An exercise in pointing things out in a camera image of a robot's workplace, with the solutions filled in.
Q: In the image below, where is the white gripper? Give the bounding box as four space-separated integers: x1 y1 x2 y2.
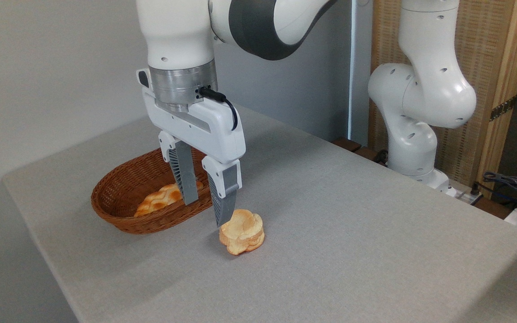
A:
136 68 246 228

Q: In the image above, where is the round bread roll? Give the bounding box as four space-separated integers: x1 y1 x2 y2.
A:
219 209 265 256

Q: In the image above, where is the long braided bread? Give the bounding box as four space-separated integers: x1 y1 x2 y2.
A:
134 180 204 218

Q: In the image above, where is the brown wicker basket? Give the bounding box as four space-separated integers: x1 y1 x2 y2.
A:
91 147 216 235

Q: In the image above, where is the brass screen hinge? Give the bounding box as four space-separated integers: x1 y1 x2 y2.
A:
490 96 517 122

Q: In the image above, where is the wooden woven screen panel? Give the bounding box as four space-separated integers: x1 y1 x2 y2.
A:
368 0 517 198

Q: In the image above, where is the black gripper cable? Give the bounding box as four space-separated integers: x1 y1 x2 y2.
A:
198 87 239 131

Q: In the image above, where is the black cable bundle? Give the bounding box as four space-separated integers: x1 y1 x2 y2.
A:
472 171 517 208

